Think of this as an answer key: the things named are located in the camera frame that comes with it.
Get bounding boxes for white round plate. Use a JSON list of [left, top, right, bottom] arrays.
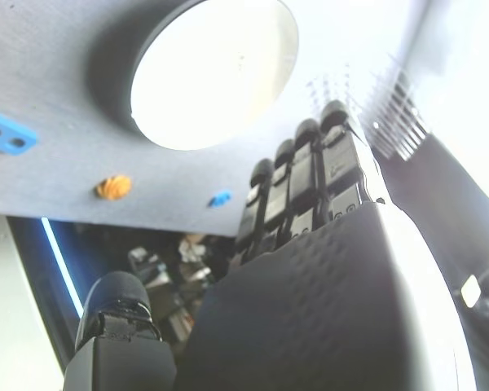
[[87, 0, 301, 152]]

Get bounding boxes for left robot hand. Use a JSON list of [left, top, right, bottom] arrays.
[[63, 99, 476, 391]]

